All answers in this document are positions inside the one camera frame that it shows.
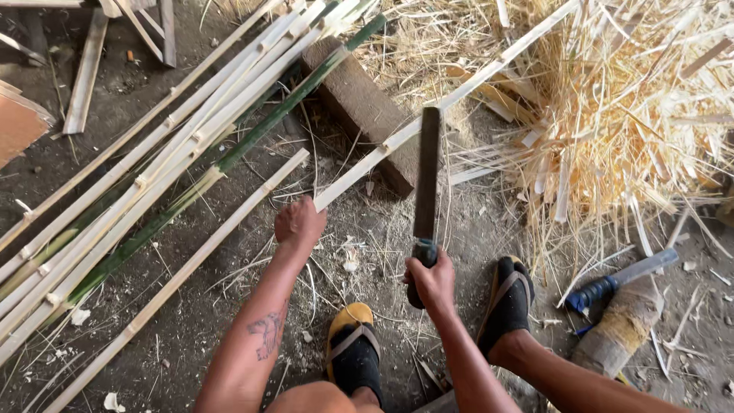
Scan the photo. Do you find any person's right hand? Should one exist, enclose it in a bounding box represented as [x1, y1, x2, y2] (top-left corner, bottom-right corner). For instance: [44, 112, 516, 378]
[403, 246, 457, 314]

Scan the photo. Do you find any person's left hand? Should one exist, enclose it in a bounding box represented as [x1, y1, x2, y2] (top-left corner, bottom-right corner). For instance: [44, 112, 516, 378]
[274, 195, 329, 253]

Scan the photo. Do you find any dark machete with black handle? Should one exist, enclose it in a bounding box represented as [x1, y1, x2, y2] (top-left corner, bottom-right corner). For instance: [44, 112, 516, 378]
[406, 107, 442, 311]

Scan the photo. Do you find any long pale split bamboo strip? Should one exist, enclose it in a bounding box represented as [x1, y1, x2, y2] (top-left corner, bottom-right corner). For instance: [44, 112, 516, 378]
[313, 0, 581, 213]

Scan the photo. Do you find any green bamboo slat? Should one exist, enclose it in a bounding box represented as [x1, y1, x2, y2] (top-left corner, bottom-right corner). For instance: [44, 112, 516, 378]
[43, 14, 388, 322]

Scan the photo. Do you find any black sock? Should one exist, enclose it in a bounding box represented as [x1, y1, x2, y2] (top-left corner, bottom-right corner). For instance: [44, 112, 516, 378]
[331, 323, 384, 407]
[479, 256, 536, 359]

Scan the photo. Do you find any brown wooden block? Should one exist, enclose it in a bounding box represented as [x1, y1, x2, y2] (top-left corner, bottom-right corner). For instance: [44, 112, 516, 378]
[300, 36, 422, 199]

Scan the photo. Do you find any single thin bamboo slat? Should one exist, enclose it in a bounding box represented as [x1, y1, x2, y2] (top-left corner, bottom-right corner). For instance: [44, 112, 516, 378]
[41, 148, 311, 413]

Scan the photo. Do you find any bundle of pale bamboo slats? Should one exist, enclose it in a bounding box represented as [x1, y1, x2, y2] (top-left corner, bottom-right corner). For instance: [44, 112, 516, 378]
[0, 0, 379, 368]

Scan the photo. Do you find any person's left leg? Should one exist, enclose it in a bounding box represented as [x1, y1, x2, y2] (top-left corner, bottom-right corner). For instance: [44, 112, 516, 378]
[265, 381, 386, 413]

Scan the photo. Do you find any person's leg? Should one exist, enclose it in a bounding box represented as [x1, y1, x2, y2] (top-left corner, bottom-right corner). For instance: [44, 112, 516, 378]
[487, 329, 692, 413]
[265, 381, 386, 413]

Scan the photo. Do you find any person's right leg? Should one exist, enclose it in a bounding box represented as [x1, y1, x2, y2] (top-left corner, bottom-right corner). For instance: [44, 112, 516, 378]
[487, 329, 692, 413]

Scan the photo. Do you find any short wooden log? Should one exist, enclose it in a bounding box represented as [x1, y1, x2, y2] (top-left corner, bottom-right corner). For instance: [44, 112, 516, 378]
[571, 275, 666, 380]

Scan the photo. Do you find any flat grey wooden plank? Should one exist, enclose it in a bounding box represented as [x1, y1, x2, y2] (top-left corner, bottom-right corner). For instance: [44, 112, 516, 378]
[62, 8, 110, 135]

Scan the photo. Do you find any heap of bamboo shavings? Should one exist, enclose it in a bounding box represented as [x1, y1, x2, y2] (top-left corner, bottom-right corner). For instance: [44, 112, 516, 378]
[356, 0, 734, 288]

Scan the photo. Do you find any brown cardboard sheet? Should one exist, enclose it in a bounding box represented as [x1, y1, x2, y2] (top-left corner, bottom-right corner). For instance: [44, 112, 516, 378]
[0, 80, 56, 171]

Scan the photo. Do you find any yellow sandal with grey straps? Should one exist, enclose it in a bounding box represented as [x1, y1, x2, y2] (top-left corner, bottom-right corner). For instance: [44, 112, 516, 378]
[325, 302, 384, 386]
[476, 255, 535, 351]

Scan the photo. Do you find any knife with blue handle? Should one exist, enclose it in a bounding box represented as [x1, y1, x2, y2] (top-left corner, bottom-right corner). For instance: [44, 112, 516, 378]
[565, 247, 680, 314]

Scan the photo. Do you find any wooden frame of slats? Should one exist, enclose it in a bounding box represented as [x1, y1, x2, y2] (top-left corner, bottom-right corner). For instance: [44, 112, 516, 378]
[97, 0, 177, 69]

